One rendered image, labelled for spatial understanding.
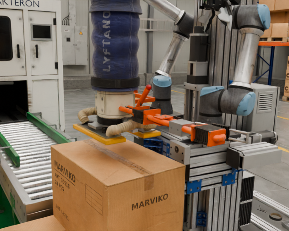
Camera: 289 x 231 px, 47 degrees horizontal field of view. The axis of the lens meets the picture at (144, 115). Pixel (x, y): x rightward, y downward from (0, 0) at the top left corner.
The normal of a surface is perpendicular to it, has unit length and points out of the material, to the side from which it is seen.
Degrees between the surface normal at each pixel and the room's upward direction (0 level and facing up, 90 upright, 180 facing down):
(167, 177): 90
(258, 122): 90
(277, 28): 88
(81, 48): 90
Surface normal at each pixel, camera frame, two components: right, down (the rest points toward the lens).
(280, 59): -0.89, 0.08
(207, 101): -0.60, 0.16
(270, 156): 0.46, 0.20
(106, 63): -0.11, -0.01
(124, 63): 0.33, -0.05
